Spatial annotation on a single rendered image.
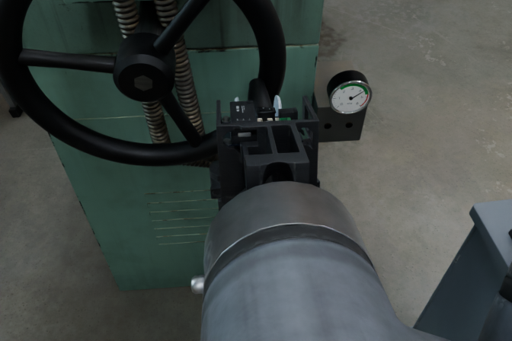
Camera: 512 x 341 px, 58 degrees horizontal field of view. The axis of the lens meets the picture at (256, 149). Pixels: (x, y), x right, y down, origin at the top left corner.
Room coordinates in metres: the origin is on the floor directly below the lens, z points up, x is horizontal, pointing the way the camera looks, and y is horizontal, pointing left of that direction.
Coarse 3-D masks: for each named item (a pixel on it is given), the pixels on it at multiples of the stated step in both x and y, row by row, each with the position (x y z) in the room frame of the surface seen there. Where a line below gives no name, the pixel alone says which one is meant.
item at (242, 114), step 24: (216, 120) 0.23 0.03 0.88; (240, 120) 0.24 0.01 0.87; (264, 120) 0.26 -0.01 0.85; (288, 120) 0.23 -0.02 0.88; (312, 120) 0.23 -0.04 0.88; (240, 144) 0.22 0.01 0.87; (264, 144) 0.22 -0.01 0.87; (288, 144) 0.22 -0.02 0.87; (312, 144) 0.22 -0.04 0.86; (240, 168) 0.21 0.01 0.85; (264, 168) 0.17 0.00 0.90; (288, 168) 0.17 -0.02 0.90; (312, 168) 0.22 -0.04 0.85; (240, 192) 0.17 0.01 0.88
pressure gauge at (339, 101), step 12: (348, 72) 0.54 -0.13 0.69; (360, 72) 0.54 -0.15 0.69; (336, 84) 0.52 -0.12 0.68; (348, 84) 0.52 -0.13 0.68; (360, 84) 0.52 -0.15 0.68; (336, 96) 0.52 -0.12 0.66; (348, 96) 0.52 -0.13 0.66; (360, 96) 0.52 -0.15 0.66; (372, 96) 0.52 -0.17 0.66; (336, 108) 0.52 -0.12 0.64; (348, 108) 0.52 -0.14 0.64; (360, 108) 0.52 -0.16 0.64
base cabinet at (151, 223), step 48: (240, 48) 0.57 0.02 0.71; (288, 48) 0.57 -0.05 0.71; (48, 96) 0.55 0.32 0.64; (96, 96) 0.55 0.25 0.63; (240, 96) 0.57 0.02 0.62; (288, 96) 0.57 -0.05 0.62; (96, 192) 0.55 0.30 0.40; (144, 192) 0.55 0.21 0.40; (192, 192) 0.56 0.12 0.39; (144, 240) 0.55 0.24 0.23; (192, 240) 0.56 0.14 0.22; (144, 288) 0.55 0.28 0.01
